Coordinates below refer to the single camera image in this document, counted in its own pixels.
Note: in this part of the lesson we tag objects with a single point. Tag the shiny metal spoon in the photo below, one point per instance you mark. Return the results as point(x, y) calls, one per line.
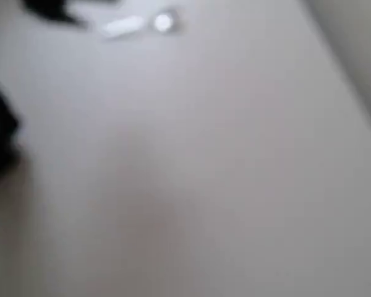
point(142, 24)

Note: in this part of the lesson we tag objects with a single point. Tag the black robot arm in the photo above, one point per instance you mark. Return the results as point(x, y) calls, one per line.
point(0, 136)

